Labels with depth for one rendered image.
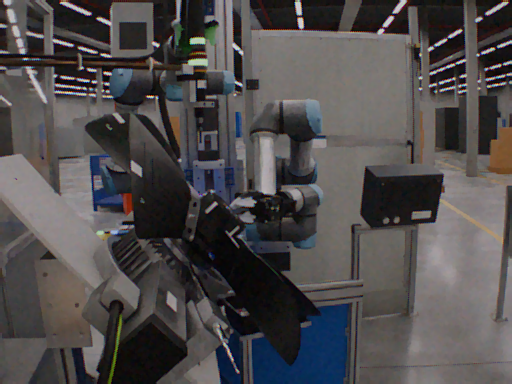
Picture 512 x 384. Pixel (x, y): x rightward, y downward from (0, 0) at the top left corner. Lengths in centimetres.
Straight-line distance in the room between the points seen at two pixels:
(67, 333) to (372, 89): 257
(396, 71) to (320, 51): 55
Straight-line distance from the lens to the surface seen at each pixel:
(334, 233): 315
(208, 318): 80
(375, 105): 316
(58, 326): 105
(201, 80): 110
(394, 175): 157
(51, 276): 101
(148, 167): 79
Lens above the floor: 141
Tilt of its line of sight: 8 degrees down
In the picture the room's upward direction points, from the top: 2 degrees counter-clockwise
